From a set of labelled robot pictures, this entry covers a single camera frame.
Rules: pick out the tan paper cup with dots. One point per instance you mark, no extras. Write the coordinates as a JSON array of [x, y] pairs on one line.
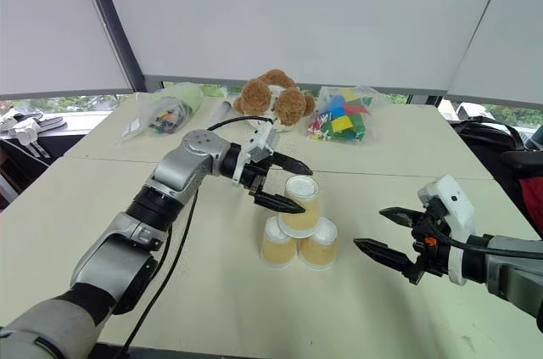
[[276, 250], [319, 250], [302, 202]]

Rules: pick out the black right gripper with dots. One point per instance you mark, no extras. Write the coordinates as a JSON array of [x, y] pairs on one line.
[[432, 248]]

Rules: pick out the red fabric item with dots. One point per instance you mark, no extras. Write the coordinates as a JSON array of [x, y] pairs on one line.
[[532, 206]]

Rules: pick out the black and white sandal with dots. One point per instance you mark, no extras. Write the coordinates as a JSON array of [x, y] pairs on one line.
[[48, 122]]

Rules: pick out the black backpack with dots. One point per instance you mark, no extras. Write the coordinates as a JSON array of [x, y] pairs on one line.
[[488, 142]]

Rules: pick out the white plastic parts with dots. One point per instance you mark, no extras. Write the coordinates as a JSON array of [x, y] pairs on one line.
[[23, 132]]

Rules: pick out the clear bag of small items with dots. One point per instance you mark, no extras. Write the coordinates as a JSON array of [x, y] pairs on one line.
[[169, 113]]

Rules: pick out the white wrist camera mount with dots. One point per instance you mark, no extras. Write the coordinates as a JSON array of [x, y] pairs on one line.
[[261, 144], [449, 198]]

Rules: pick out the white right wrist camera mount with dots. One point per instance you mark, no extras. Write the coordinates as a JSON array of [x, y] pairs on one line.
[[449, 198]]

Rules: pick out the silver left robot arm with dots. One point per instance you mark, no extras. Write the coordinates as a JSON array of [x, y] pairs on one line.
[[123, 257]]

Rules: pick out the brown plush bear toy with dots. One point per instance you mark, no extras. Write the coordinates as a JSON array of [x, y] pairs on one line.
[[288, 104]]

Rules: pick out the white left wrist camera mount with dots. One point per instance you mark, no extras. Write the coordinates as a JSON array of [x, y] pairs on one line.
[[261, 144]]

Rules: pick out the bag of coloured blocks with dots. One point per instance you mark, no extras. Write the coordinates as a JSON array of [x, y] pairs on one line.
[[339, 119]]

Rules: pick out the white box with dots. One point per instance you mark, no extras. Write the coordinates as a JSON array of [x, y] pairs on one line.
[[471, 112]]

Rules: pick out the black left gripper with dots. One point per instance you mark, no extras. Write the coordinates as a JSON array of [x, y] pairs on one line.
[[255, 178]]

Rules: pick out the dark window frame post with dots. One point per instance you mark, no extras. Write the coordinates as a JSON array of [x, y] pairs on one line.
[[114, 32]]

